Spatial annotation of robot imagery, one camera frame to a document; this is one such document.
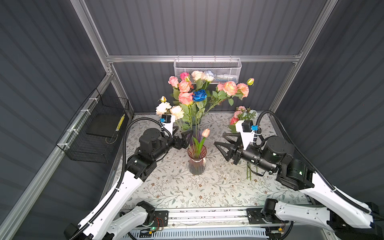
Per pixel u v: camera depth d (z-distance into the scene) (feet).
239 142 1.53
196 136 2.43
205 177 2.85
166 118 1.80
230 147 1.52
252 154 1.53
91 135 2.36
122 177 1.47
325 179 1.34
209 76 2.57
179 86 2.52
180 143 1.92
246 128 1.44
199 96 2.15
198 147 2.47
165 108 2.15
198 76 2.54
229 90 2.23
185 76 2.60
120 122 2.50
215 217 2.49
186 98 2.23
